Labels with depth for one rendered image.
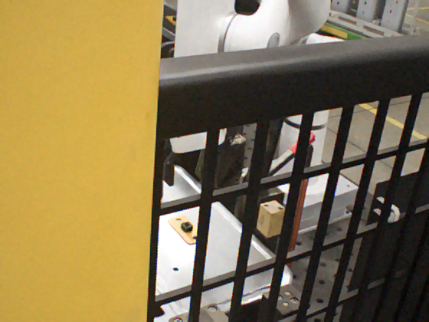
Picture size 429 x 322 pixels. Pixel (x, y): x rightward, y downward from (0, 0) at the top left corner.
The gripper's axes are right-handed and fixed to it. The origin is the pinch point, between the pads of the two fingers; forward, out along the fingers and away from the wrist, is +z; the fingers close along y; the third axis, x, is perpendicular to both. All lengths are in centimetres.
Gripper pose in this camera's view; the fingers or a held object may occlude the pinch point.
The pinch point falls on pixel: (191, 172)
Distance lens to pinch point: 101.5
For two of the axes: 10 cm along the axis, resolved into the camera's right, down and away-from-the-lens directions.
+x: 5.2, 4.5, -7.2
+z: -0.9, 8.7, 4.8
